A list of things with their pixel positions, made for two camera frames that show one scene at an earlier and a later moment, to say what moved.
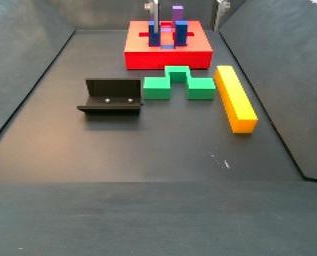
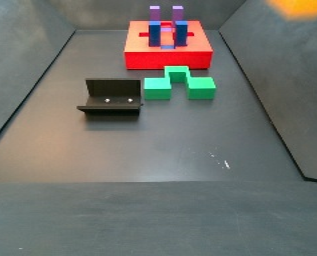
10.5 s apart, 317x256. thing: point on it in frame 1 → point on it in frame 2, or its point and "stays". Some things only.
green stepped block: (157, 87) stays
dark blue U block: (156, 37) stays
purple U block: (177, 16) stays
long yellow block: (236, 100) → (299, 10)
